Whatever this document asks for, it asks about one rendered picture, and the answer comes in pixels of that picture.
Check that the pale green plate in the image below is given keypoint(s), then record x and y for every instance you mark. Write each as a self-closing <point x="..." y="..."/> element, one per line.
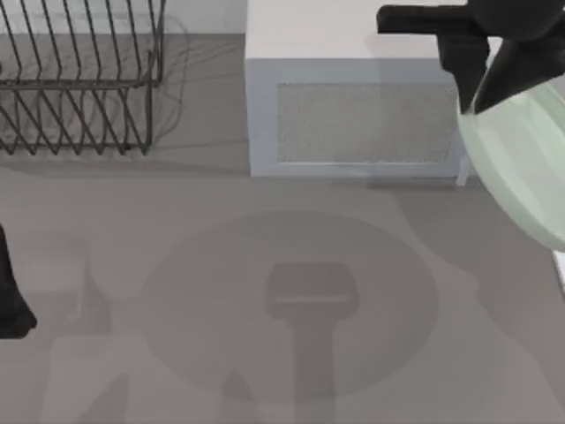
<point x="521" y="168"/>

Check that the white cabinet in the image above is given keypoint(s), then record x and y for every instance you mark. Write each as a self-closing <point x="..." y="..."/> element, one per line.
<point x="265" y="123"/>

